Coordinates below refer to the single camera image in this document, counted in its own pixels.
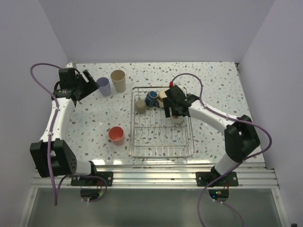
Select steel cup with handle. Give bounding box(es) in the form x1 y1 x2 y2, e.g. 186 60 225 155
170 115 184 124

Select purple plastic cup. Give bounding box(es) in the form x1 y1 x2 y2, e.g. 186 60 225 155
97 77 111 96

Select dark blue mug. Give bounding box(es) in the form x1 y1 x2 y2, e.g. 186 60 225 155
145 91 159 107

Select small grey-green mug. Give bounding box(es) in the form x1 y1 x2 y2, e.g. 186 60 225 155
134 100 147 114

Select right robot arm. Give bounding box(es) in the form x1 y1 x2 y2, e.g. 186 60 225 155
163 86 260 186

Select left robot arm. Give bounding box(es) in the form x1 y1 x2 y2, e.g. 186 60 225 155
30 68 99 186

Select tall beige plastic cup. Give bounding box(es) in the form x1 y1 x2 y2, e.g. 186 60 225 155
110 70 126 93

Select red plastic cup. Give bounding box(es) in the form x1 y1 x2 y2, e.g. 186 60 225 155
108 126 125 146

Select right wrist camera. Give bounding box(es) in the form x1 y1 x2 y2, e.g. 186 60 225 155
169 81 180 88

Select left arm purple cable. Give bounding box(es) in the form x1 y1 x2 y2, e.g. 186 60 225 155
30 62 64 206

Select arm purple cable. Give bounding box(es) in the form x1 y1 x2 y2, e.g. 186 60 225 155
30 62 64 206
171 73 273 227

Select wire dish rack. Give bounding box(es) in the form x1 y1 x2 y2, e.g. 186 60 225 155
130 87 194 158

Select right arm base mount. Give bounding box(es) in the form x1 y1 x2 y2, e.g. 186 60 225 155
196 172 239 187

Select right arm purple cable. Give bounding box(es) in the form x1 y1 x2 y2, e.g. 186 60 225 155
171 73 273 227

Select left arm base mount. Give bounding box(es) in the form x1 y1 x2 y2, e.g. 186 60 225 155
71 171 114 187

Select aluminium rail frame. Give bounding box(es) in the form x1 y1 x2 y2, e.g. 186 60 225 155
32 163 280 189

